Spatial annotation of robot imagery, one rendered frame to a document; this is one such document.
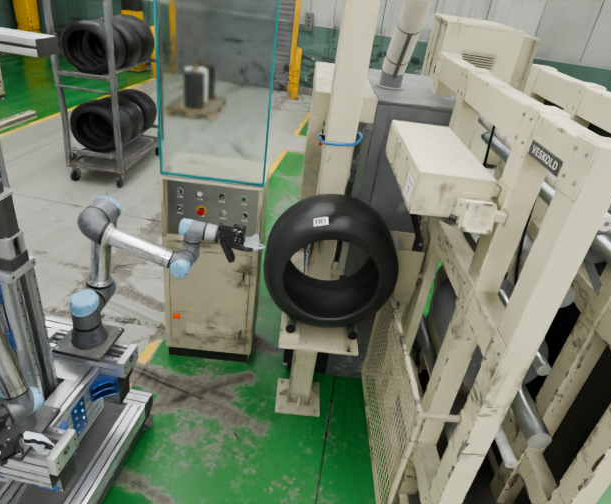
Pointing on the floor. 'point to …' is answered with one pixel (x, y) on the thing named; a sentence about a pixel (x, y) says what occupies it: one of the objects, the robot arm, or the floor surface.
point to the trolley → (97, 132)
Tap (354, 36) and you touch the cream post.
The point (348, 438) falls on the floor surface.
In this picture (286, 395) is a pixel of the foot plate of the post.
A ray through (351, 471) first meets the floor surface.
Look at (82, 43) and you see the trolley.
